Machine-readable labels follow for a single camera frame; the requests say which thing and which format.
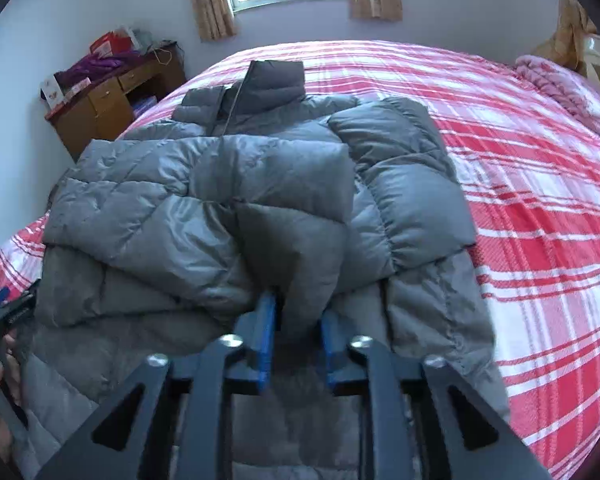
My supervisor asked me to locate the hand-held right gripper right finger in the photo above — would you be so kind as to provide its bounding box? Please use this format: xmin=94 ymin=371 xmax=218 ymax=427
xmin=321 ymin=309 xmax=554 ymax=480

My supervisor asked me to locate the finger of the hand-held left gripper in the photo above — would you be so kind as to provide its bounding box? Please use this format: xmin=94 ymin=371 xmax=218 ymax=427
xmin=0 ymin=280 xmax=42 ymax=325

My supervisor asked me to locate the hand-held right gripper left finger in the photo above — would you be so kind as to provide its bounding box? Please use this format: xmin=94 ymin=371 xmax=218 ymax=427
xmin=34 ymin=291 xmax=282 ymax=480

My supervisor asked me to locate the grey puffer jacket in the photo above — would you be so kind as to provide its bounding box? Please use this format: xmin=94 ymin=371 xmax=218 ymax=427
xmin=10 ymin=60 xmax=512 ymax=480

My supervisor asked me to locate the wooden desk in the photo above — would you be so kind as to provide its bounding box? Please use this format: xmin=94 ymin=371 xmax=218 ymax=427
xmin=44 ymin=42 xmax=187 ymax=163

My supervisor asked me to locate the white and red box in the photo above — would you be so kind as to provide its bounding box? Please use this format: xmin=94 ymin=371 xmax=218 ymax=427
xmin=39 ymin=74 xmax=92 ymax=112

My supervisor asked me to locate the bed with red plaid sheet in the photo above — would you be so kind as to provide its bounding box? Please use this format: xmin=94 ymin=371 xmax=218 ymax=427
xmin=0 ymin=40 xmax=600 ymax=480

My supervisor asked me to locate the purple cloth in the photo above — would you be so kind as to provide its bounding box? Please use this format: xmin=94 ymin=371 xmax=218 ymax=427
xmin=54 ymin=52 xmax=144 ymax=89

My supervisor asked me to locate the folded pink blanket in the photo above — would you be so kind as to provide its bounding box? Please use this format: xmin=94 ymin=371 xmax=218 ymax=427
xmin=514 ymin=54 xmax=600 ymax=143

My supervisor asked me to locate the wooden headboard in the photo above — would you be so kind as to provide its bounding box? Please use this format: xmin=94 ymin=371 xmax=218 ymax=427
xmin=531 ymin=0 xmax=600 ymax=111

